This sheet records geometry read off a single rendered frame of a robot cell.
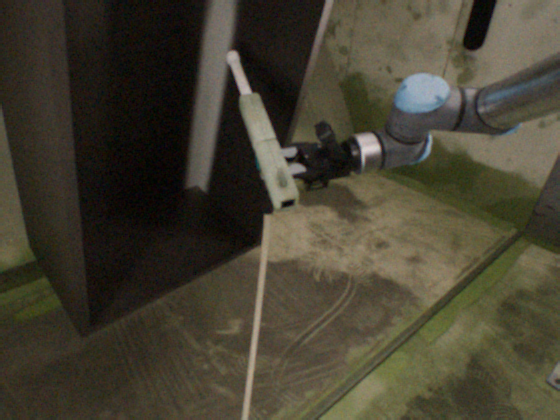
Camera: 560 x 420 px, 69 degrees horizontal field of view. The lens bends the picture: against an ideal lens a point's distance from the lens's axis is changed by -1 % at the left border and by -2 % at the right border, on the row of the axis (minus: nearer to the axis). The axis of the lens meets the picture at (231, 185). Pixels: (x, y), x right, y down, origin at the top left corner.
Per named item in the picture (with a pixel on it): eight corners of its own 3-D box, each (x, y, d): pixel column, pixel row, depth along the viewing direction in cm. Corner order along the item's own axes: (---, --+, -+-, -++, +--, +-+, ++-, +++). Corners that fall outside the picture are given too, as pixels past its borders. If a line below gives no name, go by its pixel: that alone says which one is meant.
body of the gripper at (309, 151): (303, 193, 91) (353, 182, 92) (308, 169, 84) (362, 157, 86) (292, 167, 96) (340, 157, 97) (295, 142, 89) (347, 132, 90)
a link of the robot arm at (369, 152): (385, 153, 85) (365, 121, 91) (363, 157, 84) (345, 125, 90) (374, 179, 92) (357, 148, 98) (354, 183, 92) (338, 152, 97)
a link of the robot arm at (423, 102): (457, 71, 80) (434, 116, 90) (398, 67, 81) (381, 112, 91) (467, 103, 74) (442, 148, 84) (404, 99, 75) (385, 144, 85)
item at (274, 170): (292, 250, 92) (302, 189, 74) (271, 255, 92) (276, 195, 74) (242, 110, 122) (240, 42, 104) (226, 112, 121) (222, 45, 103)
